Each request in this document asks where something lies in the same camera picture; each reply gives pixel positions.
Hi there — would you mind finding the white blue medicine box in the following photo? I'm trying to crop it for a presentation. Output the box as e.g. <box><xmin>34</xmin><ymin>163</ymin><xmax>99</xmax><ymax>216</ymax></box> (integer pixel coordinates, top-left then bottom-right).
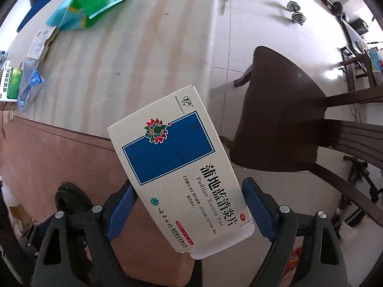
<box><xmin>108</xmin><ymin>85</ymin><xmax>255</xmax><ymax>260</ymax></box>

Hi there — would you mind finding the green white medicine box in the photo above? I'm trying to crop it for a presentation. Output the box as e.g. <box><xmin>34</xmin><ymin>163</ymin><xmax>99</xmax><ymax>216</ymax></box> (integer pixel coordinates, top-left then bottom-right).
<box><xmin>0</xmin><ymin>67</ymin><xmax>23</xmax><ymax>102</ymax></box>

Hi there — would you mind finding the dark wooden chair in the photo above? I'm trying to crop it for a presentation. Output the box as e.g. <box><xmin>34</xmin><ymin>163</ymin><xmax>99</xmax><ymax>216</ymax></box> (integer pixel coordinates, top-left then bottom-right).
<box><xmin>222</xmin><ymin>46</ymin><xmax>382</xmax><ymax>224</ymax></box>

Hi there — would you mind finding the blue snack bag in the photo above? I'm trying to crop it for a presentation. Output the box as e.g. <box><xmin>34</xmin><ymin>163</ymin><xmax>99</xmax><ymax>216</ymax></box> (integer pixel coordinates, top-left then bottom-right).
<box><xmin>17</xmin><ymin>60</ymin><xmax>45</xmax><ymax>112</ymax></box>

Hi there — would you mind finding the dumbbell on floor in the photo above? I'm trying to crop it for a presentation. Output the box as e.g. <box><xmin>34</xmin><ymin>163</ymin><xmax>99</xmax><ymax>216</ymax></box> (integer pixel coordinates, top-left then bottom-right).
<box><xmin>286</xmin><ymin>1</ymin><xmax>306</xmax><ymax>26</ymax></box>

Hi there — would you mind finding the white flat printed box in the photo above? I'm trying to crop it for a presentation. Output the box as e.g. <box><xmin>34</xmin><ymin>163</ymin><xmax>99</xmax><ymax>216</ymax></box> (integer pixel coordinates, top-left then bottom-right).
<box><xmin>27</xmin><ymin>26</ymin><xmax>59</xmax><ymax>61</ymax></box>

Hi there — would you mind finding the teal green plastic bag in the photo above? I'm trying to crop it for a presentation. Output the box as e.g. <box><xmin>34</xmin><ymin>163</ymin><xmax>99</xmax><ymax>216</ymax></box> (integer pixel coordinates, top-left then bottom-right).
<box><xmin>46</xmin><ymin>0</ymin><xmax>126</xmax><ymax>30</ymax></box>

